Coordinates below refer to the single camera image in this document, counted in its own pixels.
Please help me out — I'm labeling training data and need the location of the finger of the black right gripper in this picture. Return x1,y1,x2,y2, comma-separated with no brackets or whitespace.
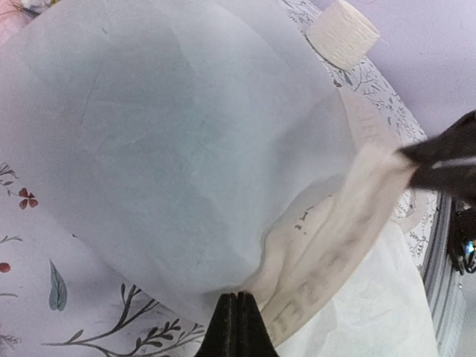
399,110,475,164
408,164,475,207

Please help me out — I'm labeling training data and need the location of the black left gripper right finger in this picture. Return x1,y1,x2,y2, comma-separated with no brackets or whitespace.
237,292,277,357

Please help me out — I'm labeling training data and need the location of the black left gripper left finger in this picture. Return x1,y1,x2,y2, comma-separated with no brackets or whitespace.
195,293,237,357

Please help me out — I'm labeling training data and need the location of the cream printed ribbon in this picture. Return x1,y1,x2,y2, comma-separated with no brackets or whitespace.
249,89,417,345

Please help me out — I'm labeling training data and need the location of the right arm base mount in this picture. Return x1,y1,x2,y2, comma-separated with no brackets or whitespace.
447,201,475,276

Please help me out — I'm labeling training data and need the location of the aluminium front rail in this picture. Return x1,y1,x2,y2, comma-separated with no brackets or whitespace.
422,194,469,356

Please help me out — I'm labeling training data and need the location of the cream white mug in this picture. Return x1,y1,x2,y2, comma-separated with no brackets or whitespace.
306,1,380,71

